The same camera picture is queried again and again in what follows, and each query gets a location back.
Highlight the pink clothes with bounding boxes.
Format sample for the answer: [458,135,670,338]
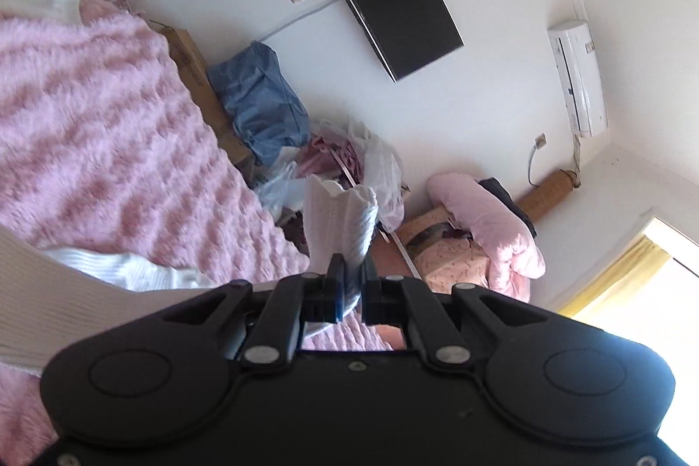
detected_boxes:
[295,137,368,186]

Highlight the rolled bamboo mat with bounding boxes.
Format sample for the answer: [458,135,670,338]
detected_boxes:
[516,169,581,217]

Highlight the pink fluffy blanket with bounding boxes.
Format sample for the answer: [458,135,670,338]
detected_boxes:
[0,0,395,466]

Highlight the grey power cable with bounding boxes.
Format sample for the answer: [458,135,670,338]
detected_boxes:
[526,143,543,186]

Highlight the brown cardboard box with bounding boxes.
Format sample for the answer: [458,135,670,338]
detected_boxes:
[146,19,257,173]

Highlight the small clear plastic bag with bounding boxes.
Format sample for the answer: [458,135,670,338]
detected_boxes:
[253,160,308,222]

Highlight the black wall television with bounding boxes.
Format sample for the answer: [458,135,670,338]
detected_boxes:
[322,0,465,83]

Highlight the white ribbed sweater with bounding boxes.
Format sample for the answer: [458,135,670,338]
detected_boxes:
[0,173,380,375]

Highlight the yellow curtain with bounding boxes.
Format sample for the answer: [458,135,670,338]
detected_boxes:
[556,231,674,321]

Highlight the pink patterned mattress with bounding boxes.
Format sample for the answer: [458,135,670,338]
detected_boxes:
[370,219,493,297]

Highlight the bright window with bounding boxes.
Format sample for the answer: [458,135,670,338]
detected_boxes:
[572,217,699,393]

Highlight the blue jeans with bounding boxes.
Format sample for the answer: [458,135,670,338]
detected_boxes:
[206,41,311,167]

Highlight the pink quilted jacket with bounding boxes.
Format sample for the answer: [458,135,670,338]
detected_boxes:
[426,172,547,304]

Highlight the white air conditioner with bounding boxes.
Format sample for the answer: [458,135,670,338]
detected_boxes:
[547,19,609,140]

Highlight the white wall cable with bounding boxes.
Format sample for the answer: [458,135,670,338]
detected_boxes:
[256,0,343,45]

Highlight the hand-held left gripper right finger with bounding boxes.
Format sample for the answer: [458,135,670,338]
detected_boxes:
[360,263,552,364]

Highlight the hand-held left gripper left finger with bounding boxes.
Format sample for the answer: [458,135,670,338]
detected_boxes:
[162,253,347,371]

